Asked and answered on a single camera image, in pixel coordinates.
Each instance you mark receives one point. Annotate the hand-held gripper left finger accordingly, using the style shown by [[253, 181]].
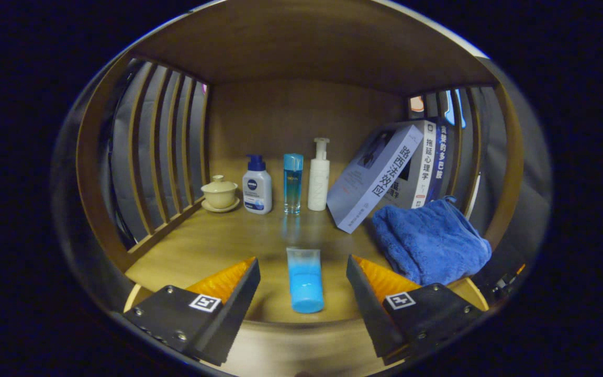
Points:
[[236, 309]]

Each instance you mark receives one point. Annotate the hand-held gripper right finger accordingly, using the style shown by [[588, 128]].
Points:
[[369, 309]]

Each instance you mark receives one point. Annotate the blue squeeze tube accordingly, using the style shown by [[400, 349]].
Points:
[[305, 283]]

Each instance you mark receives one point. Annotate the wooden countertop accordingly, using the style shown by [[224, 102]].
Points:
[[228, 241]]

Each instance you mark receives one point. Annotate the blue towel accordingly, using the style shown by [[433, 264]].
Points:
[[432, 241]]

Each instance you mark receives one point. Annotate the beige lidded teacup with saucer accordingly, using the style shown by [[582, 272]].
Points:
[[220, 195]]

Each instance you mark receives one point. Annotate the white lotion bottle blue cap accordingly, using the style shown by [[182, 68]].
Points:
[[257, 191]]

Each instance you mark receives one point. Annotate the grey leaning book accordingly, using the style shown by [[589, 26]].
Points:
[[369, 178]]

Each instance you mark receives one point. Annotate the black device with orange part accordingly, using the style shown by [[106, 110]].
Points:
[[500, 283]]

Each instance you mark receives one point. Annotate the white pump bottle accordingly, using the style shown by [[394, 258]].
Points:
[[319, 183]]

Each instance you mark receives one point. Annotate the teal glass bottle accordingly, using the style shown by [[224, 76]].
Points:
[[292, 183]]

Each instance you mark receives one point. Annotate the white spine book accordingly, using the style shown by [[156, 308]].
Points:
[[423, 167]]

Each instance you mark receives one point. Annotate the dark blue book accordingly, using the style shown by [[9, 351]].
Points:
[[442, 157]]

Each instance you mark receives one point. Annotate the black backdrop cloth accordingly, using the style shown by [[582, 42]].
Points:
[[534, 178]]

